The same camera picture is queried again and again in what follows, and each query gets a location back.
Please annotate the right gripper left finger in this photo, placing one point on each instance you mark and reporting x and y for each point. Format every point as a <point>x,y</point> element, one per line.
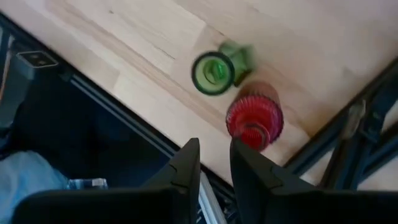
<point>186,168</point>

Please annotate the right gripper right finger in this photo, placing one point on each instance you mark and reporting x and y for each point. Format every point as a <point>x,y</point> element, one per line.
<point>248,174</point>

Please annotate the red ribbed glass vase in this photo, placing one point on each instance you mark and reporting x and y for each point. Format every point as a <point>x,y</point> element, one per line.
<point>255,119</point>

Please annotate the green wide-rim fluted glass vase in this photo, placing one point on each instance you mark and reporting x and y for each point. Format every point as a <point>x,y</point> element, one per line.
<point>214,73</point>

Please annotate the person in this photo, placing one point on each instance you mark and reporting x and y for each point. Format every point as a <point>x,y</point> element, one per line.
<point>25,180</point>

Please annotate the grey box with label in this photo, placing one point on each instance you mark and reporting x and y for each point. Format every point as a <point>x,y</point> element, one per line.
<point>18,87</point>

